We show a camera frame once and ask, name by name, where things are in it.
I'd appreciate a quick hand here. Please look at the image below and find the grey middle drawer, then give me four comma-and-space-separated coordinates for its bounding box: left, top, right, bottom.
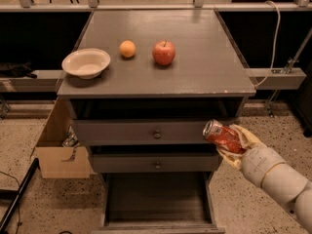
89, 153, 220, 173

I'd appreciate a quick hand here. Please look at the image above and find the red apple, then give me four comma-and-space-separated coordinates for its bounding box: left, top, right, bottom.
152, 40, 176, 66

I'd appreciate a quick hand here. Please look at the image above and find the white bowl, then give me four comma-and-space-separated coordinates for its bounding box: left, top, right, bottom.
61, 48, 111, 79

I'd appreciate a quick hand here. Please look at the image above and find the grey top drawer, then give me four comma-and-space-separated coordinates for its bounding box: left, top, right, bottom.
70, 116, 241, 147

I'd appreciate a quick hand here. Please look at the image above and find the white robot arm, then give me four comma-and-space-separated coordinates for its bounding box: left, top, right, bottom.
213, 124, 312, 233

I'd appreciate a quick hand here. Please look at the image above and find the grey drawer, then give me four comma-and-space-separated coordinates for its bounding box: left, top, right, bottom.
89, 153, 220, 173
70, 116, 241, 147
91, 172, 225, 234

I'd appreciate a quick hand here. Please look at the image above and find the grey bottom drawer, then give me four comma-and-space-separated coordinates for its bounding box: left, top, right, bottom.
91, 172, 225, 234

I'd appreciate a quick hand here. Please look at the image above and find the black bag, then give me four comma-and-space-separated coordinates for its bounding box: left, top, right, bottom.
0, 62, 37, 79

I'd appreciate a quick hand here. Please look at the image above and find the grey drawer cabinet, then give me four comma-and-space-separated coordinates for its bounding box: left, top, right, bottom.
58, 10, 255, 234

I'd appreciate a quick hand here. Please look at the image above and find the orange fruit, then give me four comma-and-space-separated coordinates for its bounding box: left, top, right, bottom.
119, 40, 136, 58

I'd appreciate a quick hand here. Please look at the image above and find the cardboard box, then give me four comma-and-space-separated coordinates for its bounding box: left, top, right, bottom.
34, 99, 92, 178

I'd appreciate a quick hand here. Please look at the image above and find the black floor bar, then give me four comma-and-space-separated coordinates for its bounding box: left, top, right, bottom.
0, 158, 39, 234

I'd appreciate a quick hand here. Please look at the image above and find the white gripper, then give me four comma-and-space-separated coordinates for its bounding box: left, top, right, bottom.
217, 124, 286, 188

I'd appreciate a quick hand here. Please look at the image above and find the white cable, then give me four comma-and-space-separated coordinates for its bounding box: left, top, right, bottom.
253, 0, 282, 90

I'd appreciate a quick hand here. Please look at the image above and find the red coke can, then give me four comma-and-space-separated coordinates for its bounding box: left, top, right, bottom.
203, 119, 245, 154

